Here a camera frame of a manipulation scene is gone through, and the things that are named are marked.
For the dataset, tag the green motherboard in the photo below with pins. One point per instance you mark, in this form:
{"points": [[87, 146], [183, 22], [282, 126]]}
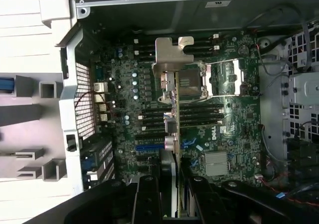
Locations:
{"points": [[236, 134]]}

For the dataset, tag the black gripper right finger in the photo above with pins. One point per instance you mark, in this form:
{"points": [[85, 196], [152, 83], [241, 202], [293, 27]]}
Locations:
{"points": [[202, 204]]}

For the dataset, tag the blue disk carrier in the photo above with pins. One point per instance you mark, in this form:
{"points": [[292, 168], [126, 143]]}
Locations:
{"points": [[6, 84]]}

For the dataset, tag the RAM slot white latches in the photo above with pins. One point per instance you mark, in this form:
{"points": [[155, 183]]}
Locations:
{"points": [[145, 51], [199, 112], [145, 40]]}

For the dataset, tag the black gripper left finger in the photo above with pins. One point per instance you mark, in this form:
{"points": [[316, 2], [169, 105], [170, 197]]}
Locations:
{"points": [[147, 204]]}

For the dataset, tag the open black PC case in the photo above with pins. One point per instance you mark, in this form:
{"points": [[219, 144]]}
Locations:
{"points": [[174, 12]]}

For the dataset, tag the black expansion slot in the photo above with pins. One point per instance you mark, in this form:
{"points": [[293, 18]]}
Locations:
{"points": [[147, 159], [147, 137]]}

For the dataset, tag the CPU socket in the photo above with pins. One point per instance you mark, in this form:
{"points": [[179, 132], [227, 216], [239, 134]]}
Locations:
{"points": [[189, 79]]}

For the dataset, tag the perforated metal drive cage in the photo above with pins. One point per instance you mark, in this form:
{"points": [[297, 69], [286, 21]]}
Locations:
{"points": [[305, 84]]}

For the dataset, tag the grey parts rack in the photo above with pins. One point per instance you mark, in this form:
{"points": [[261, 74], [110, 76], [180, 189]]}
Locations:
{"points": [[25, 114]]}

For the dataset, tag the silver chipset heatsink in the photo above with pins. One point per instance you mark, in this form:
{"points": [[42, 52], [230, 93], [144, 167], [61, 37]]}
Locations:
{"points": [[216, 164]]}

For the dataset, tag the blue expansion slot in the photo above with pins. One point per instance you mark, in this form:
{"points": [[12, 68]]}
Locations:
{"points": [[147, 148]]}

